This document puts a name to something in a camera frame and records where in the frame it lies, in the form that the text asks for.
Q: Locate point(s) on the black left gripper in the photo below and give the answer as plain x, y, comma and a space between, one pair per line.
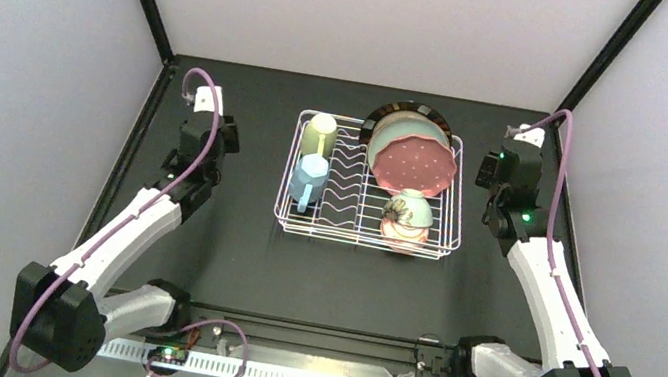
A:
198, 143

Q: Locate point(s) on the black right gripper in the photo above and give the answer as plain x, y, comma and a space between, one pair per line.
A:
492, 169

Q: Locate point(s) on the pink dotted plate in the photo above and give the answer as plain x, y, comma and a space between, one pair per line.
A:
415, 162

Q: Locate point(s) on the green glazed small bowl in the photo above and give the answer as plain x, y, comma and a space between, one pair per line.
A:
409, 208

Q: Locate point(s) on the black striped rim dinner plate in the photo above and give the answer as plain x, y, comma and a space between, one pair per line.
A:
388, 113

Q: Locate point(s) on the green flower plate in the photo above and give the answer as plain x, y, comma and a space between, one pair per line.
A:
396, 130

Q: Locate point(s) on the orange floral small bowl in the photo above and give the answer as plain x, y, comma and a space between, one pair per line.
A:
403, 237

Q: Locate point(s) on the light blue mug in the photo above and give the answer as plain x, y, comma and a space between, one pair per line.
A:
308, 181

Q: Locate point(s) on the cream mug green handle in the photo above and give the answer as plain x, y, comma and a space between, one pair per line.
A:
319, 135

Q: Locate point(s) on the white wire dish rack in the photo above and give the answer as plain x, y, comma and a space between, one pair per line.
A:
350, 208

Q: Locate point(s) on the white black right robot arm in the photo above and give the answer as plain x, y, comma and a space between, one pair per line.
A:
523, 231

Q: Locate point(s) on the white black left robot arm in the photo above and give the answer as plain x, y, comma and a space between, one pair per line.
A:
117, 246

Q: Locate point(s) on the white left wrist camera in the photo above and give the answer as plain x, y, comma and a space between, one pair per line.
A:
209, 100

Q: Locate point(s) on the black frame post right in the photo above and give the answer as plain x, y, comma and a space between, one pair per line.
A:
618, 40

